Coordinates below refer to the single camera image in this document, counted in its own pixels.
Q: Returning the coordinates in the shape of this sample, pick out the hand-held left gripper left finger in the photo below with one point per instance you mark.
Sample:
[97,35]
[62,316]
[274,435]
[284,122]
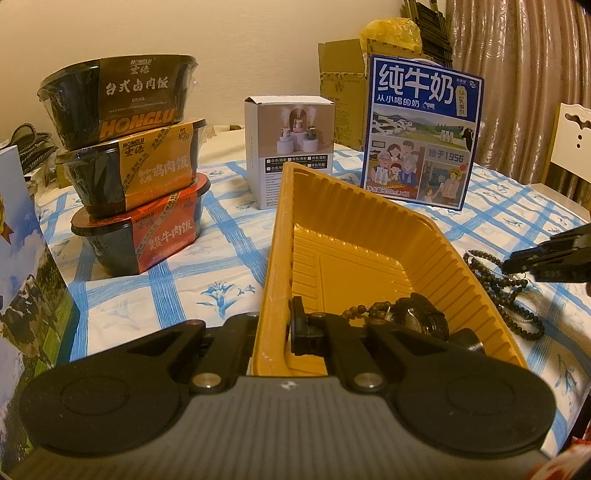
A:
[238,334]

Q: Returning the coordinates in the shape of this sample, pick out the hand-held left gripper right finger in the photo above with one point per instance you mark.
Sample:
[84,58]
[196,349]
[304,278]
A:
[305,332]

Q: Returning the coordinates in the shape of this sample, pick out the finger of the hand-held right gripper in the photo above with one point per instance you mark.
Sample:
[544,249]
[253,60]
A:
[545,267]
[572,236]

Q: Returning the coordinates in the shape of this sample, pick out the yellow plastic tray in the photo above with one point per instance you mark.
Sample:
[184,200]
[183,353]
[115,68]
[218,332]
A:
[360,249]

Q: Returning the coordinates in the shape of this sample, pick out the blue checked tablecloth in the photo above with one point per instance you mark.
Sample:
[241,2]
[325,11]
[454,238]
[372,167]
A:
[184,286]

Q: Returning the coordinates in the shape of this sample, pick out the white chair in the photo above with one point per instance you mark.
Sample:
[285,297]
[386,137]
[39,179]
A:
[572,147]

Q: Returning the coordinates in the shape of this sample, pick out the red label instant rice bowl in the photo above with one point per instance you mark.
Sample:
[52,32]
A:
[152,226]

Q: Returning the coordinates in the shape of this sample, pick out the beige patterned curtain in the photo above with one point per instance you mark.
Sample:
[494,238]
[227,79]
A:
[517,69]

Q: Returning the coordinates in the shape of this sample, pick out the small white product box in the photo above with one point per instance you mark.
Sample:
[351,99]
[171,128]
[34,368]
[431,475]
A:
[291,152]

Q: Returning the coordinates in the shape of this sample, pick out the blue milk carton box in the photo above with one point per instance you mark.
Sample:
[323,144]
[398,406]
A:
[415,138]

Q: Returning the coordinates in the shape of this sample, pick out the orange label instant rice bowl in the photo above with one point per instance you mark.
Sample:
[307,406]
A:
[138,170]

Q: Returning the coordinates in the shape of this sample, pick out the blue landscape printed box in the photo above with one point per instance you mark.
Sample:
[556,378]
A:
[27,258]

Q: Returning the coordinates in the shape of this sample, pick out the brown cardboard box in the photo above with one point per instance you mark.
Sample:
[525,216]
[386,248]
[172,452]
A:
[341,97]

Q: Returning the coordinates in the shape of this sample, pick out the black metal rack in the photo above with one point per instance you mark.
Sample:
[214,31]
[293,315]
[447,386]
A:
[429,32]

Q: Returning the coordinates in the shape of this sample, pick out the black instant rice bowl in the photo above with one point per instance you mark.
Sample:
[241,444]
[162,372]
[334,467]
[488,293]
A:
[120,97]

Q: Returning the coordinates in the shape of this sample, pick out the yellow plastic bag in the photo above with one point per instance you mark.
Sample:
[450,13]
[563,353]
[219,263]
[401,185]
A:
[392,37]

